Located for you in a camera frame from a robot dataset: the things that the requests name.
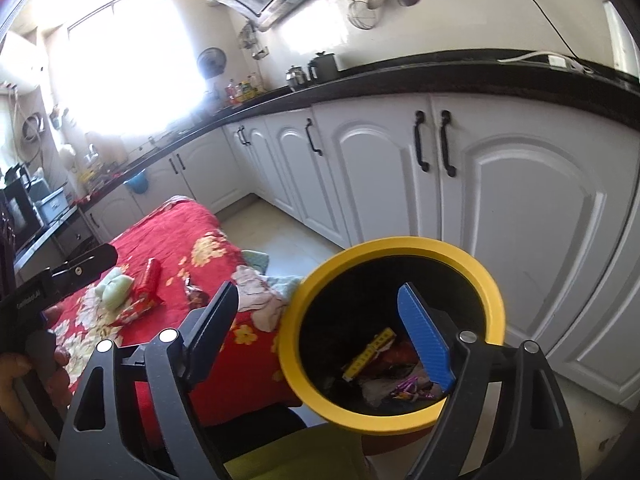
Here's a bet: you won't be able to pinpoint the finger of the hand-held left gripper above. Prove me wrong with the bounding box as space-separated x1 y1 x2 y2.
50 242 119 292

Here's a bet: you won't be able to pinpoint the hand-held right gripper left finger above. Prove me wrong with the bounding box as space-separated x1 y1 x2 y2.
54 280 240 480

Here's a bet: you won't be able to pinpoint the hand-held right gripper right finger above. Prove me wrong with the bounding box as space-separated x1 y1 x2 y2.
397 282 583 480

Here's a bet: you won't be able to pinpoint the purple snack wrapper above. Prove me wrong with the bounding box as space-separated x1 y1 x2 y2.
390 377 434 402

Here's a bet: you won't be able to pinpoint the yellow red snack wrapper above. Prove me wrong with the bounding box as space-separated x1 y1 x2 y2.
342 327 397 380

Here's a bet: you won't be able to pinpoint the yellow rimmed black bin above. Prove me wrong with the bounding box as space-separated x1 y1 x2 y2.
279 236 507 435

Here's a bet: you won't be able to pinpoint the person's left hand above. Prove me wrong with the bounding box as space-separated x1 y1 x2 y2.
0 304 74 443

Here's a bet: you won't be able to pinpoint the brown red snack wrapper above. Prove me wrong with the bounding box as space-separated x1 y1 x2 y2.
184 280 211 310

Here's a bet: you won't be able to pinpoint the mint green cloth pouch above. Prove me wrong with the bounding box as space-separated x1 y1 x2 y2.
95 267 134 310

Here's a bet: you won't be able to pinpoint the red snack packet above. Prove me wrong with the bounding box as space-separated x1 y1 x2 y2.
124 257 166 322

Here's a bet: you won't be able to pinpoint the white paper scrap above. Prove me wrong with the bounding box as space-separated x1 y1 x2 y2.
360 374 397 402

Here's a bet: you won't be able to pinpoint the grey storage box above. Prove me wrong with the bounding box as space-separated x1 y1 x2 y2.
35 187 69 225

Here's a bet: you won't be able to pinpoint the black microwave oven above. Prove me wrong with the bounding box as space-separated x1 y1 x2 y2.
0 180 37 256

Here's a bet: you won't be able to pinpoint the blue plastic basin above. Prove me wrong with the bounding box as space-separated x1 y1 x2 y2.
124 170 151 195

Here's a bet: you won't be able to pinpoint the red floral tablecloth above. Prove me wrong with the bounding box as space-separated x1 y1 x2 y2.
45 195 306 442

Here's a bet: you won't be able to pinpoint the person's yellow-green clothing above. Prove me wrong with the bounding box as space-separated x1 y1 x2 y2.
220 427 373 480

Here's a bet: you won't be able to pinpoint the white kitchen cabinets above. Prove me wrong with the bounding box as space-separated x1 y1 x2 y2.
82 92 640 411

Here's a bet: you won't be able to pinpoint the white water heater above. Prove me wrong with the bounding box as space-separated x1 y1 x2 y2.
0 30 42 97

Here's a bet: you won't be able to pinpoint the group of condiment bottles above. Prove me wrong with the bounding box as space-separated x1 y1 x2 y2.
224 74 266 106

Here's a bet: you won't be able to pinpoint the small round fan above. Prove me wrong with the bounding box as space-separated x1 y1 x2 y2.
196 47 229 80

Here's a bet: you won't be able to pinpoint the black kitchen countertop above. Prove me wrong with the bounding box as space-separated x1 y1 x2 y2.
75 49 640 212

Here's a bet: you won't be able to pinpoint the black kettle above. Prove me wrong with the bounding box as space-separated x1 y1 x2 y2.
307 51 337 84

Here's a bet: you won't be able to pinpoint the hanging wire strainer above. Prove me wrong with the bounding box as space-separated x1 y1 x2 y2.
346 0 379 30

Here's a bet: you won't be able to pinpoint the black power cable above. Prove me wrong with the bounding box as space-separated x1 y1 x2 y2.
492 0 581 59

